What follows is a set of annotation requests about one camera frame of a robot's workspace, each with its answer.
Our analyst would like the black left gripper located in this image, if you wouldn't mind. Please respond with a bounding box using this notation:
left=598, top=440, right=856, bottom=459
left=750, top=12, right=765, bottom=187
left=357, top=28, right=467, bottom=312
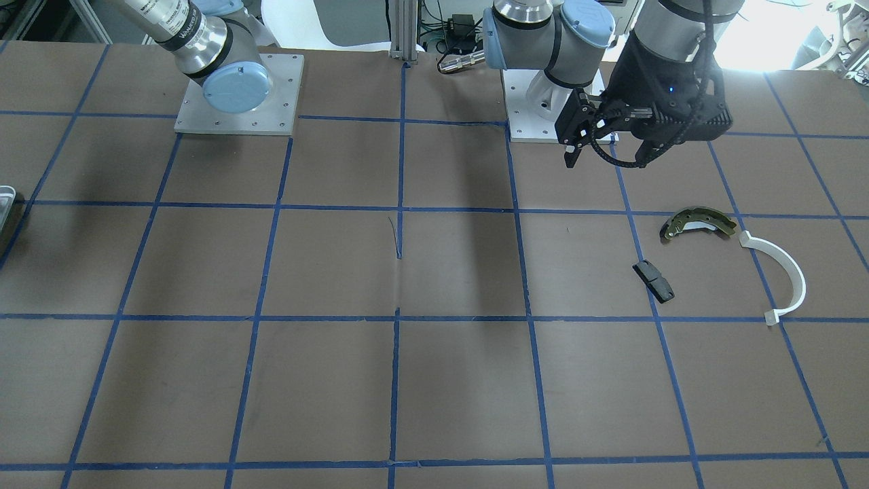
left=555, top=32, right=707, bottom=169

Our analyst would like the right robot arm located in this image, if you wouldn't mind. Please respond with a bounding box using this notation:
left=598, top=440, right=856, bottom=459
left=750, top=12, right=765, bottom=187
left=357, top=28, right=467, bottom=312
left=113, top=1, right=272, bottom=113

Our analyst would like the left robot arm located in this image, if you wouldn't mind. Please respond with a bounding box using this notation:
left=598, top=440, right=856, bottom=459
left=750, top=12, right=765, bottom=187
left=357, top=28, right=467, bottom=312
left=481, top=1, right=743, bottom=169

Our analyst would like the green brake shoe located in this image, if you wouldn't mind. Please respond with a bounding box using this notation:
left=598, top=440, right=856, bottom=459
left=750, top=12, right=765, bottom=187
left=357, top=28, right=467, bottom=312
left=660, top=206, right=737, bottom=242

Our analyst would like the black brake pad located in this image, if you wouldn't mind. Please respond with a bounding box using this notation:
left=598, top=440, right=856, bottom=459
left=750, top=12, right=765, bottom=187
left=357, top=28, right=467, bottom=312
left=632, top=259, right=676, bottom=304

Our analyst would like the white plastic chair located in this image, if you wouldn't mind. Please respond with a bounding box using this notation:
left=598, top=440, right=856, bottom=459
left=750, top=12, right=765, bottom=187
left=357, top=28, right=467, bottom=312
left=260, top=1, right=390, bottom=52

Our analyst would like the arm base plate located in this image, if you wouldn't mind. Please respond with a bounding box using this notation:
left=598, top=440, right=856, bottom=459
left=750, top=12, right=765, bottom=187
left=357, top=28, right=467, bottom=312
left=174, top=54, right=305, bottom=136
left=502, top=69, right=571, bottom=143

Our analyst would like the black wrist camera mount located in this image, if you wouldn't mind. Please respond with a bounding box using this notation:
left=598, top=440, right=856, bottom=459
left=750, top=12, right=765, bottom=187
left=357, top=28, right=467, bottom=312
left=677, top=88, right=733, bottom=143

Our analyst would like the white curved plastic bracket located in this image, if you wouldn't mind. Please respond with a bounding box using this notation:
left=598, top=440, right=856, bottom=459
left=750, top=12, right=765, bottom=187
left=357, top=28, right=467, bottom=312
left=739, top=231, right=807, bottom=326

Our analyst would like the aluminium frame post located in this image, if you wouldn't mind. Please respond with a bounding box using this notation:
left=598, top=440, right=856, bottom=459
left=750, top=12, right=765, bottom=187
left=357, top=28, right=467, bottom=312
left=385, top=0, right=421, bottom=65

